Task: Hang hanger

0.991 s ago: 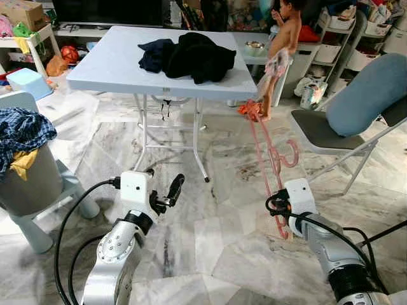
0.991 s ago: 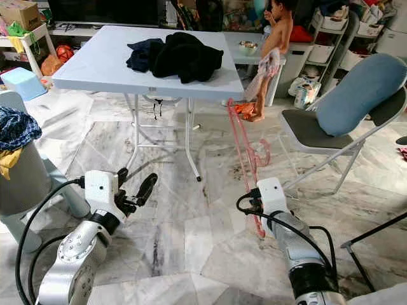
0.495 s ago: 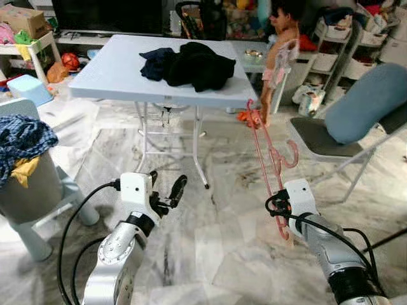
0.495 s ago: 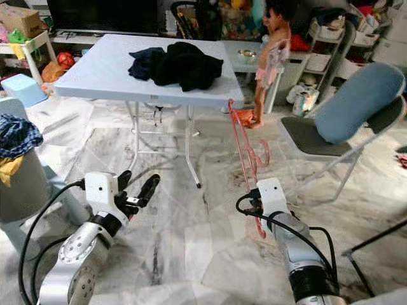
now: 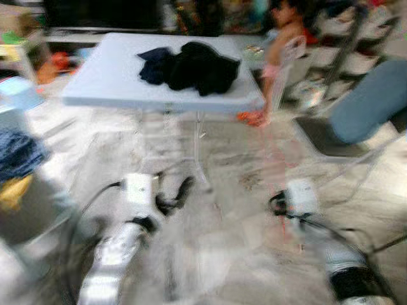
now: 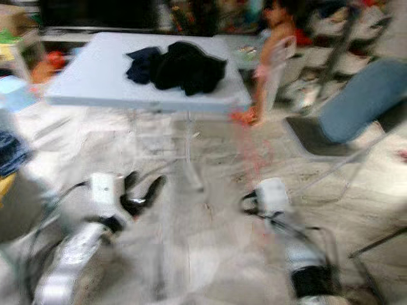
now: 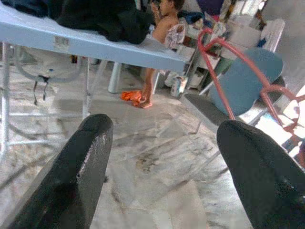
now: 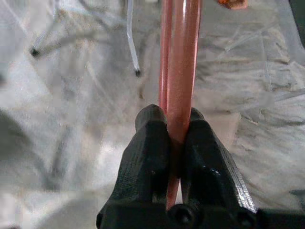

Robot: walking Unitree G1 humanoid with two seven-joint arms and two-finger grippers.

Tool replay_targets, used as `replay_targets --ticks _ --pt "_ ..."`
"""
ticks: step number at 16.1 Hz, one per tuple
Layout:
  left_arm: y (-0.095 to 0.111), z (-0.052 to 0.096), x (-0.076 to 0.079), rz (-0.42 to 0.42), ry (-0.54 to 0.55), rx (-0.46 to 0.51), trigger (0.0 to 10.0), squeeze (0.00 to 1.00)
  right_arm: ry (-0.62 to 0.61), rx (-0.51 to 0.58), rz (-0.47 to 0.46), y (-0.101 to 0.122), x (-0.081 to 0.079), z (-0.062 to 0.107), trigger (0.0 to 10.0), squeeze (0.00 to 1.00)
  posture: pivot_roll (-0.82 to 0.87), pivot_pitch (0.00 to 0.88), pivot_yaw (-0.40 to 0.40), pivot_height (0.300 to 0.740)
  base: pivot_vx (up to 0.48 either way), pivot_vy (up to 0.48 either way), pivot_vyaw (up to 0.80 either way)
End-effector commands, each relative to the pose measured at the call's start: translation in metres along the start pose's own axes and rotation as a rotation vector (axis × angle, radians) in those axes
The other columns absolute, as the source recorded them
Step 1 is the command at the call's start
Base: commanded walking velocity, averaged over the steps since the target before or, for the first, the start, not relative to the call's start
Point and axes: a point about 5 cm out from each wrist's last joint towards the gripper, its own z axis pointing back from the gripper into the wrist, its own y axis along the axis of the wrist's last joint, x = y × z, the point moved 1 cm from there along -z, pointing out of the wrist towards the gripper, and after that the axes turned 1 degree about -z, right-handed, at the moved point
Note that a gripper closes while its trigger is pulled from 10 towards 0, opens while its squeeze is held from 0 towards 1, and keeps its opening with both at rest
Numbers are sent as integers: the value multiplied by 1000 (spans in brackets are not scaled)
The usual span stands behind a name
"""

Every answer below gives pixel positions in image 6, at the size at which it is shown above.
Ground orange ball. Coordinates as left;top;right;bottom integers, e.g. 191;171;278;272
46;52;66;71

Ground white television stand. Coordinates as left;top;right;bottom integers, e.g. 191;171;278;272
38;27;176;45

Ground pale blue kids chair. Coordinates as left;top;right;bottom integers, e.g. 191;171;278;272
0;108;64;245

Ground light blue plastic stool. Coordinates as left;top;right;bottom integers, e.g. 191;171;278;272
0;75;34;114

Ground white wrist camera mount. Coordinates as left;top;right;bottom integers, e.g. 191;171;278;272
257;177;291;214
90;172;119;206

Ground navy cloth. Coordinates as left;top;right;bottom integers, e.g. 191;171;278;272
126;46;163;85

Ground black shirt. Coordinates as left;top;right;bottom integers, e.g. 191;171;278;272
153;41;228;97

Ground orange plastic bag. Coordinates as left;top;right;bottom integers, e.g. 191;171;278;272
32;60;53;83

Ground yellow cloth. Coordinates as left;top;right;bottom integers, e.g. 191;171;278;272
0;173;18;199

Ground black left wrist camera cable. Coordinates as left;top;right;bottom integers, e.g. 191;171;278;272
25;181;93;305

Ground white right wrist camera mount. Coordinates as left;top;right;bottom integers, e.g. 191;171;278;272
257;177;291;214

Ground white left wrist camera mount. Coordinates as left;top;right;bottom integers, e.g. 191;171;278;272
90;172;119;206

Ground black television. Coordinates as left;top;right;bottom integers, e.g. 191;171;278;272
38;0;155;29

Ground light blue folding table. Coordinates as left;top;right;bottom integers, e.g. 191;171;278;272
46;32;252;191

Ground grey folding chair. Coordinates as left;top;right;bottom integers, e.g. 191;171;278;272
285;60;407;167

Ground blue cushion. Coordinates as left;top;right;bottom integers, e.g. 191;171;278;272
320;58;407;144

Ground brown cardboard box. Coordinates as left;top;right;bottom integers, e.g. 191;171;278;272
0;5;34;36

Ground blue plaid shirt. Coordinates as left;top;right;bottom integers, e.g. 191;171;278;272
0;130;34;179

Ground shelf rack with white bins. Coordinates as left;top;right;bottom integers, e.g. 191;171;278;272
302;0;398;80

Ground orange toy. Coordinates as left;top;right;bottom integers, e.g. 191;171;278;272
229;108;258;126

